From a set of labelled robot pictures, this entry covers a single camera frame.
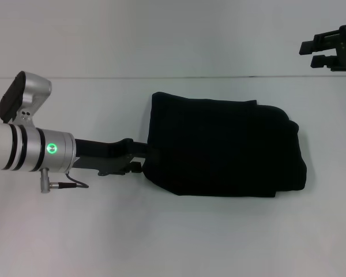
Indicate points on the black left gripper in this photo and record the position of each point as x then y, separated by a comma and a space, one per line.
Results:
103, 155

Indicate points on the black shirt with FREE print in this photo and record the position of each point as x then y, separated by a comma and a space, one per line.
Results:
225, 144

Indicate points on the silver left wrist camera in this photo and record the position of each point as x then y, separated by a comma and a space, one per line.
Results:
23, 95

